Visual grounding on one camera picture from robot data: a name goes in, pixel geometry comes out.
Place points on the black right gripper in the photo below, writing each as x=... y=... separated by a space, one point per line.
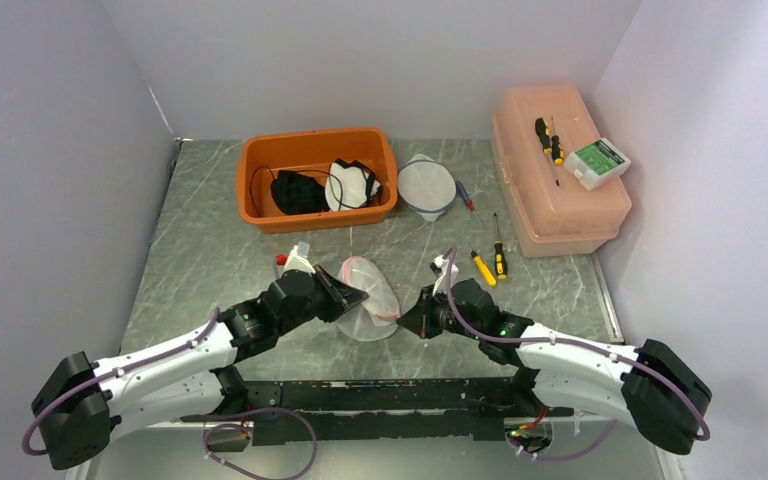
x=421 y=316

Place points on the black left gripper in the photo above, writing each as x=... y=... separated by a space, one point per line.
x=339 y=296

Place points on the white mesh pink-zip laundry bag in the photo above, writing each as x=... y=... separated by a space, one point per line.
x=375 y=318

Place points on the black white bra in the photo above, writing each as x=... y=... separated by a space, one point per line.
x=343 y=186

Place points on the white mesh blue-zip laundry bag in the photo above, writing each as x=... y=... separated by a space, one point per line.
x=426 y=187

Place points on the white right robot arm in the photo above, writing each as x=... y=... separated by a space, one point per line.
x=648 y=387

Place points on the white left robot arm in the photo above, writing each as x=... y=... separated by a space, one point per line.
x=85 y=405

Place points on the small yellow black screwdriver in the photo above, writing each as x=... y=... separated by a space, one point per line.
x=484 y=270

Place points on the black yellow screwdriver on table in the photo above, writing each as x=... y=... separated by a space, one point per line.
x=500 y=261

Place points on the blue red screwdriver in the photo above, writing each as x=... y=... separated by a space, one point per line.
x=464 y=196

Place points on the orange plastic tub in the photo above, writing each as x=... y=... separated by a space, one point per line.
x=311 y=153

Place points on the translucent pink storage box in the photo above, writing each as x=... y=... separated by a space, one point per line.
x=553 y=214

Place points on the thin black yellow screwdriver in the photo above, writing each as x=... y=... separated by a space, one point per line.
x=556 y=149

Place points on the large black yellow screwdriver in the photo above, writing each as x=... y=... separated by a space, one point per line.
x=543 y=132

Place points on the white green small box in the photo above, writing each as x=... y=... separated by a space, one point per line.
x=596 y=163

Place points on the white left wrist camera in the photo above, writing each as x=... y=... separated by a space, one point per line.
x=296 y=259

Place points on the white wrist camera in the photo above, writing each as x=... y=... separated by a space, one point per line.
x=446 y=273
x=296 y=259

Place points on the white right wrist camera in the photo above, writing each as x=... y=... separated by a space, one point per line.
x=446 y=273

